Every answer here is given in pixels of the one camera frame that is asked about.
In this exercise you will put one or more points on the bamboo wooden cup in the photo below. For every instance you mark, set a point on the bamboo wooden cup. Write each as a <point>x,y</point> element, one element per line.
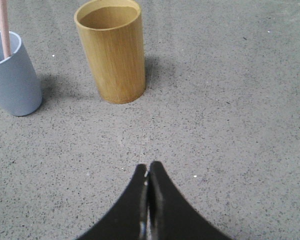
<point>111,34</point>

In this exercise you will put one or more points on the light blue cup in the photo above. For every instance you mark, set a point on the light blue cup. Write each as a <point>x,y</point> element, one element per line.
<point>20,89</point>

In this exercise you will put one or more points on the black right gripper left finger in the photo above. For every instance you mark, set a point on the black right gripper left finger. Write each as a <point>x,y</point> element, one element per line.
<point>128,217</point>

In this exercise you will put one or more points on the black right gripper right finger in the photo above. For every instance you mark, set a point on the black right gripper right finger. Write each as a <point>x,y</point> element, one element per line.
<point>171,216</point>

